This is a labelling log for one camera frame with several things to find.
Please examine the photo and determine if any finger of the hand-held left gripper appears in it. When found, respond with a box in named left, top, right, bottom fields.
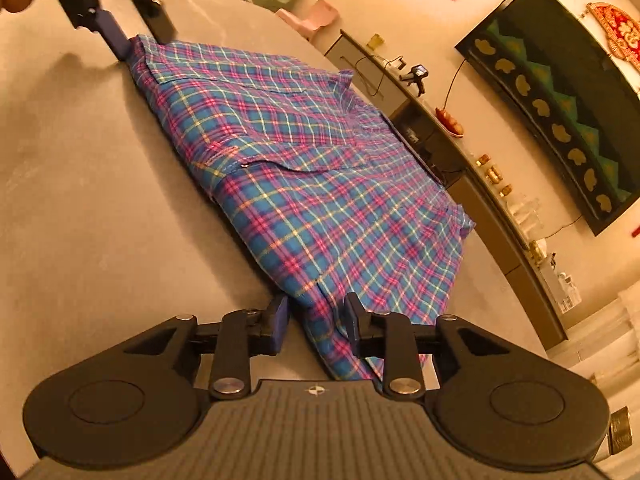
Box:
left=59, top=0, right=132, bottom=62
left=100, top=0, right=177, bottom=45

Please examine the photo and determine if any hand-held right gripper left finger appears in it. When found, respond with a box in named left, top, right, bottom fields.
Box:
left=120, top=294, right=291, bottom=402

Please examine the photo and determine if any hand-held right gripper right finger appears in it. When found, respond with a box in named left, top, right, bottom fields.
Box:
left=344, top=292, right=516, bottom=401

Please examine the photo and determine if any blue pink plaid shirt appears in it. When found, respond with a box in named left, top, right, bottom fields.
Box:
left=127, top=34, right=476, bottom=383

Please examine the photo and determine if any pink plastic child chair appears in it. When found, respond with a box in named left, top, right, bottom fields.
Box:
left=277, top=1, right=339, bottom=42

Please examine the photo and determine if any long grey television cabinet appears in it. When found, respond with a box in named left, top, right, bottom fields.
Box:
left=324, top=30, right=569, bottom=350

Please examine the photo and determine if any group of clear glasses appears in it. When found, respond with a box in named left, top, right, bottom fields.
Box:
left=507, top=195, right=544, bottom=232

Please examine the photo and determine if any tray of small boxes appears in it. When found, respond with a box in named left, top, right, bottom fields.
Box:
left=547, top=255, right=582, bottom=314

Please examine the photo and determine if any plate of fruit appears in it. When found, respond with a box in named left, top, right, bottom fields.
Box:
left=435, top=106, right=466, bottom=137

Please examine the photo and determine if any black pistol-grip device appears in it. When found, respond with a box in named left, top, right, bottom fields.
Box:
left=400, top=64, right=430, bottom=96

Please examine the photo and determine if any glass tea bottle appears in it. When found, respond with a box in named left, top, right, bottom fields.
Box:
left=606, top=406, right=634, bottom=454

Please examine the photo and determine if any black power cable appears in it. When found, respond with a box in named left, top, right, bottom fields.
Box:
left=340, top=54, right=401, bottom=101

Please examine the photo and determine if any black television cable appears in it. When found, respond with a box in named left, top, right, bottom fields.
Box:
left=446, top=59, right=467, bottom=111

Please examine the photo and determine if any wall television with patterned screen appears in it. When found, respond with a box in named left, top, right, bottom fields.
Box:
left=454, top=0, right=640, bottom=237

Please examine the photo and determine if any red fan wall ornament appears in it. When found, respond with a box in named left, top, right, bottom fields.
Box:
left=585, top=2, right=640, bottom=69

